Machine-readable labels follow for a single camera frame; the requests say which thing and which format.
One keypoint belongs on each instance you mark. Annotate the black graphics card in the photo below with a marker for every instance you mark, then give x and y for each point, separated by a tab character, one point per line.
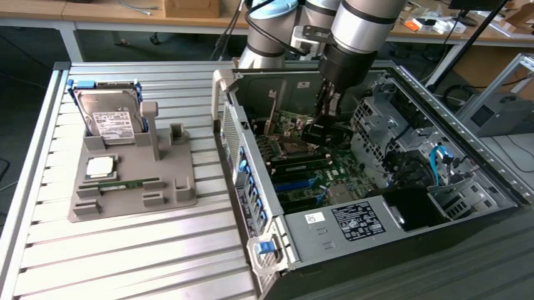
325	134

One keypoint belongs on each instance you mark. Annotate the open black PC case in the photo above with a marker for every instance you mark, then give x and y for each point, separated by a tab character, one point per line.
417	250

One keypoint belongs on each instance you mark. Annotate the green RAM stick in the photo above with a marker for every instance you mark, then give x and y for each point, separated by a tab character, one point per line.
124	184

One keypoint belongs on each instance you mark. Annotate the wooden desk white frame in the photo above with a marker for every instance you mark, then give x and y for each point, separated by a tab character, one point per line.
492	39
34	9

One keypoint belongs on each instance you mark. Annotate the white flat box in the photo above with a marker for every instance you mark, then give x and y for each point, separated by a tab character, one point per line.
449	27

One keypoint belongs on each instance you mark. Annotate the black slanted pole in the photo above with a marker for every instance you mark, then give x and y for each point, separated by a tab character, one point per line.
468	47

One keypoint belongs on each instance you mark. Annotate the gray disk bay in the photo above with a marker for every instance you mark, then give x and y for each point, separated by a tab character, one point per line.
472	193

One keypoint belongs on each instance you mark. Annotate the black plastic shroud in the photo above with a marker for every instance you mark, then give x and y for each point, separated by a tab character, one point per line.
413	209

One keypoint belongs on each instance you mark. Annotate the silver chipset heatsink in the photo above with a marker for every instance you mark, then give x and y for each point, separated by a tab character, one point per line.
344	193

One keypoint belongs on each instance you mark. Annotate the black RAM slots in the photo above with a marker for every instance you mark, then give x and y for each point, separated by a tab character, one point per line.
298	165

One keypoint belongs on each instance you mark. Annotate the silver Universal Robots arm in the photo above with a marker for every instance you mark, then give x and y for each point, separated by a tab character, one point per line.
368	28

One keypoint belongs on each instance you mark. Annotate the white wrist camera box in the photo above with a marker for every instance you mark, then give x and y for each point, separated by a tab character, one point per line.
301	39

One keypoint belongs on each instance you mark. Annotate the aluminium profile frame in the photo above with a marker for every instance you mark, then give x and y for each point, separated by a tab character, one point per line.
513	68

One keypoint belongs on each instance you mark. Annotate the metal drive cage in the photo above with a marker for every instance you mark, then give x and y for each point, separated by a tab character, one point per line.
376	125

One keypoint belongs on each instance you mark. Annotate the silver CPU chip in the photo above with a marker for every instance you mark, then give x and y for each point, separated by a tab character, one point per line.
101	167

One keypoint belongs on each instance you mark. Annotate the blue case latch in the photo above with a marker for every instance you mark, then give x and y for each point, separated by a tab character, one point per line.
264	247

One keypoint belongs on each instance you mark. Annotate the hard disk in blue caddy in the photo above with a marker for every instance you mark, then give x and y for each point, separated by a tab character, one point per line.
109	109

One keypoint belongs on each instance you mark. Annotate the green motherboard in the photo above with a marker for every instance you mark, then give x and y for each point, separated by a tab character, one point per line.
347	162

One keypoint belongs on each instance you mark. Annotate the small orange box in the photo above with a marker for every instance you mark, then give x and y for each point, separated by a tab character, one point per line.
413	25

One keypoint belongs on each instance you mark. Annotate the black monitor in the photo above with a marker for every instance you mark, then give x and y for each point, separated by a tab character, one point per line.
476	3

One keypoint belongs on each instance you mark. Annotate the brown cardboard box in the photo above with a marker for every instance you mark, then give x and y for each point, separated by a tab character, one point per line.
190	7

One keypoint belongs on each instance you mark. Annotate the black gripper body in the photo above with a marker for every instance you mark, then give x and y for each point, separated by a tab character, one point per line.
347	67

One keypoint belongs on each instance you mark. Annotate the gray power supply unit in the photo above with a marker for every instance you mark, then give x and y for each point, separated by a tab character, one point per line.
317	237

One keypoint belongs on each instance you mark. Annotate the gray computer tower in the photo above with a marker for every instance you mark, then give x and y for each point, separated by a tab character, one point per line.
501	115

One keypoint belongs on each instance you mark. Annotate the gray parts rack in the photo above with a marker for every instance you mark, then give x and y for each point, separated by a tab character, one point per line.
136	165

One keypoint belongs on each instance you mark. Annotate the CPU socket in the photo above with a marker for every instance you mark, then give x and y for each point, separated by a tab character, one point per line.
292	147

